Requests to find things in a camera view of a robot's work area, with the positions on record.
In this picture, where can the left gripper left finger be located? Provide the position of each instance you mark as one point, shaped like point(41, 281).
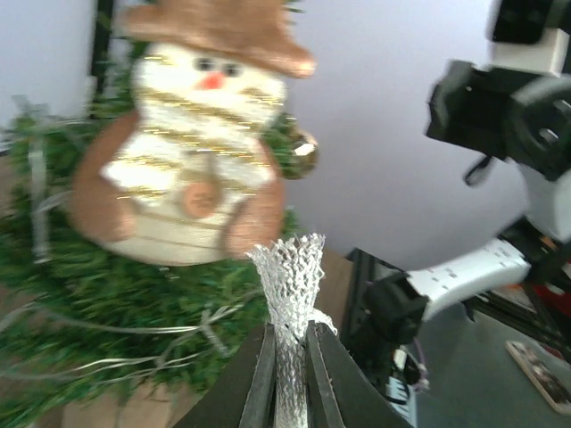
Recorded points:
point(242, 396)

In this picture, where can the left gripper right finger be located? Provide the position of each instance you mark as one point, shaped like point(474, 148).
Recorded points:
point(340, 395)

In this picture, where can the white mesh net ornament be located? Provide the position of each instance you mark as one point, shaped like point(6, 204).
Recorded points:
point(290, 272)

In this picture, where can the small green christmas tree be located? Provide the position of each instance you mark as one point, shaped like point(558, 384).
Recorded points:
point(90, 338)

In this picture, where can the gingerbread figure ornament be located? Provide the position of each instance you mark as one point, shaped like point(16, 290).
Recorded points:
point(186, 178)

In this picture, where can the smartphone on floor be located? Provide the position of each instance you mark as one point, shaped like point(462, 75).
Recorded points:
point(551, 388)

